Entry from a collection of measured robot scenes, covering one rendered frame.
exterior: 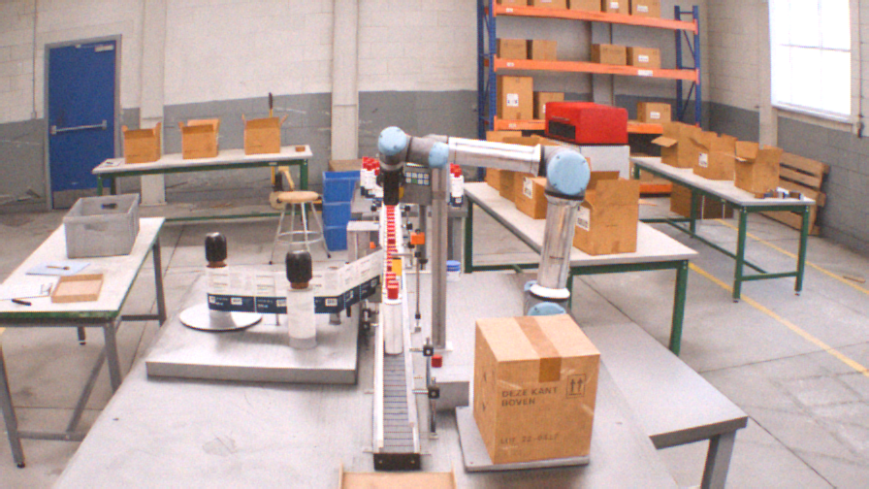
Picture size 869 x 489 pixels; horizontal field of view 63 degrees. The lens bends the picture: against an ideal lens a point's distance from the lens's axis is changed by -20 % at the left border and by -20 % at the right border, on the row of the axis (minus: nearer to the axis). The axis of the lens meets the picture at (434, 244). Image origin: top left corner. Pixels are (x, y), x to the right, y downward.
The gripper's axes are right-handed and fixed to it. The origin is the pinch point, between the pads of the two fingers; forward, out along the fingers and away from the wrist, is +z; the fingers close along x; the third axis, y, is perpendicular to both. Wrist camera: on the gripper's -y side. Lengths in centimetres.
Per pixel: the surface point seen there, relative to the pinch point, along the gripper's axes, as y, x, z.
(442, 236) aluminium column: -13.7, -15.8, 3.3
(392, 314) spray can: -39.4, -0.2, -3.2
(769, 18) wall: 412, -453, 486
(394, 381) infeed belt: -61, 0, -15
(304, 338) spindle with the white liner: -45, 27, 6
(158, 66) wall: 389, 276, 597
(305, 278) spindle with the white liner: -28.5, 25.7, -2.5
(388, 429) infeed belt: -77, 2, -42
